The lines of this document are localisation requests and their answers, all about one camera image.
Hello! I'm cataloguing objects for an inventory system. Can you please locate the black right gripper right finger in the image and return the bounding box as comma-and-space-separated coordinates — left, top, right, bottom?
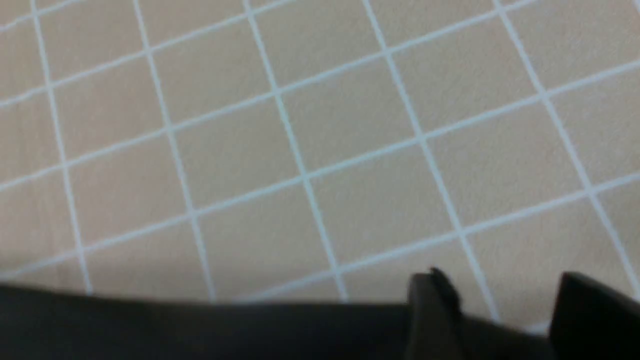
548, 272, 640, 360

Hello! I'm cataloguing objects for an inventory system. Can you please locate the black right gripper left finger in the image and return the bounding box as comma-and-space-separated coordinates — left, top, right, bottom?
404, 267, 463, 360

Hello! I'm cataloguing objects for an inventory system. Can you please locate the beige checkered tablecloth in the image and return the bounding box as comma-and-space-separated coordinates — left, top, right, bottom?
0, 0, 640, 332

